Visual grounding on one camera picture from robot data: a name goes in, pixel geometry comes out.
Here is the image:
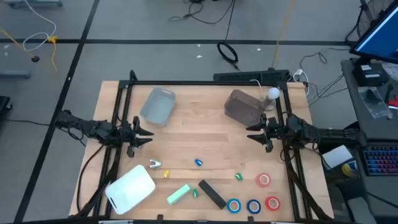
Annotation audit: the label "computer monitor blue screen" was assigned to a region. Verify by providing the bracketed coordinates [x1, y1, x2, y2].
[349, 0, 398, 65]

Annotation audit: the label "grey side desk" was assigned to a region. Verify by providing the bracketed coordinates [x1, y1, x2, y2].
[340, 57, 398, 224]

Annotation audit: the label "red tape roll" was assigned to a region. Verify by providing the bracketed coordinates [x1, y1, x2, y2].
[264, 196, 281, 212]
[255, 172, 272, 188]

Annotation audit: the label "yellow cable with black foot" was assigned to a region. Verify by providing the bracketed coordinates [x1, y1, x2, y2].
[0, 27, 40, 63]

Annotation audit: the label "black power cables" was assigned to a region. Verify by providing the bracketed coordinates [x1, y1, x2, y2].
[298, 46, 349, 108]

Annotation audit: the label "black aluminium table frame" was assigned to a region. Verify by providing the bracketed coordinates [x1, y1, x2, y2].
[74, 70, 335, 223]

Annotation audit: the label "light blue tape roll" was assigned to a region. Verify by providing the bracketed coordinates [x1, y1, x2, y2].
[226, 198, 243, 214]

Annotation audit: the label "black floor cable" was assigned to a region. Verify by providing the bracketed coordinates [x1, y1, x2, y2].
[167, 0, 237, 43]

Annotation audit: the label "white plug adapter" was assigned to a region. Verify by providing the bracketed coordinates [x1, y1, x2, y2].
[292, 68, 308, 83]

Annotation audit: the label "yellow extension cord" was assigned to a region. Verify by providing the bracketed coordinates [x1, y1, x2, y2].
[46, 35, 60, 74]

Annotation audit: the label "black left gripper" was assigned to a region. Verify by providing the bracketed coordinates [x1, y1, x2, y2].
[116, 116, 155, 158]

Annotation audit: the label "white lamp cable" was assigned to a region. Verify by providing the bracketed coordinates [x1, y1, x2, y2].
[250, 79, 264, 94]

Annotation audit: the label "black stapler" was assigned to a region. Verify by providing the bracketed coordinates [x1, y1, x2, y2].
[198, 179, 227, 210]

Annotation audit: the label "white floor cable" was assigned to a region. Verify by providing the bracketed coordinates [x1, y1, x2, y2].
[22, 0, 58, 53]

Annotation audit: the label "clear plastic bag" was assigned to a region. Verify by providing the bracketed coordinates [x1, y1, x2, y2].
[357, 86, 393, 119]

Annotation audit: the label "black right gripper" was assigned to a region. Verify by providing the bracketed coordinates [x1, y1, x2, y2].
[246, 113, 285, 153]

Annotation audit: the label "black power strip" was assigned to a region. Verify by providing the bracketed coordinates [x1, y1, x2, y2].
[213, 68, 292, 84]

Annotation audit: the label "yellow tape roll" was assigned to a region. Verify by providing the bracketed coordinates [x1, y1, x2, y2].
[341, 162, 358, 178]

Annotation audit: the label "backlit keyboard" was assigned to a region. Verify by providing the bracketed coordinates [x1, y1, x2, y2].
[362, 144, 398, 177]

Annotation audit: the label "yellow hanging cable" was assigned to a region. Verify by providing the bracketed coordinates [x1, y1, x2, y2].
[271, 0, 296, 70]

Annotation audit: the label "white plastic lid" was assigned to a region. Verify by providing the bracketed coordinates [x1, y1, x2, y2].
[104, 164, 156, 215]

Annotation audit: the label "black coiled cable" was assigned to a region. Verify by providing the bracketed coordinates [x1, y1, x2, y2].
[216, 41, 240, 71]

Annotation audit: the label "white box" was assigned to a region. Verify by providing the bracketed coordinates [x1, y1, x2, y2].
[322, 144, 354, 169]

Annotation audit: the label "white plastic bin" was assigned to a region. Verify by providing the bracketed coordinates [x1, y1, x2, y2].
[139, 86, 177, 127]

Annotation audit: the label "mint green stapler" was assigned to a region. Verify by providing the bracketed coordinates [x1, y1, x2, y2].
[166, 184, 192, 206]

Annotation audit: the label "white light bulb lamp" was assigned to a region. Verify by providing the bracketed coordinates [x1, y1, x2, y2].
[259, 87, 281, 112]

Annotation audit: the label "dark blue tape roll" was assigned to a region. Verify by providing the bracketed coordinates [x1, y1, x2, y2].
[246, 198, 262, 215]

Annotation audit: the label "black device box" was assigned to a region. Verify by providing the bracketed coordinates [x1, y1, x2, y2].
[353, 63, 389, 87]

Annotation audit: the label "black floor fan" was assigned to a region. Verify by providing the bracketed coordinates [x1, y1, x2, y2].
[345, 0, 396, 47]

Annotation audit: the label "grey table foot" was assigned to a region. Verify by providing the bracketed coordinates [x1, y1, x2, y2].
[0, 70, 31, 79]
[3, 0, 63, 8]

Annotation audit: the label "translucent grey plastic bin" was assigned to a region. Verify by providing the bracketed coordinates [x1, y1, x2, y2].
[223, 89, 265, 128]

